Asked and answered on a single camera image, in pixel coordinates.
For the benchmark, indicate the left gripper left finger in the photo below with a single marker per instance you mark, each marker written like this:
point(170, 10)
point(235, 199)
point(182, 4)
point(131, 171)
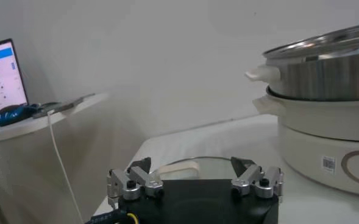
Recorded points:
point(136, 182)

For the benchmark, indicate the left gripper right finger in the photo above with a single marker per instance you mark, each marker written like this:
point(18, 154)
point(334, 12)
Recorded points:
point(258, 182)

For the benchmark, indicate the round glass pot lid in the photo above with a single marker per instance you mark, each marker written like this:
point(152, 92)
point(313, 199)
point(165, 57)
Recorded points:
point(179, 170)

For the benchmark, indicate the stainless steel steamer basket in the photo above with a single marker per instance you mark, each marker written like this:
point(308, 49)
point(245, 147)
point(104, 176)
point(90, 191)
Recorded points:
point(325, 79)

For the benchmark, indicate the white electric cooker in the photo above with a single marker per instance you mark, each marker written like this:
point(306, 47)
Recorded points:
point(313, 143)

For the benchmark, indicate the black smartphone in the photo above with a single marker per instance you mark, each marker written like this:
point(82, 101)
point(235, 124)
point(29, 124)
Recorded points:
point(63, 106)

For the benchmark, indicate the white side table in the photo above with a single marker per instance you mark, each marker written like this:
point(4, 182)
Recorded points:
point(20, 129)

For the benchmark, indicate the blue computer mouse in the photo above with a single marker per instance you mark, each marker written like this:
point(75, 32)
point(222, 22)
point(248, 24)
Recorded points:
point(13, 115)

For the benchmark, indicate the black laptop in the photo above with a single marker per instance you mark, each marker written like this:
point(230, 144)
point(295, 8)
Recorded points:
point(2, 79)

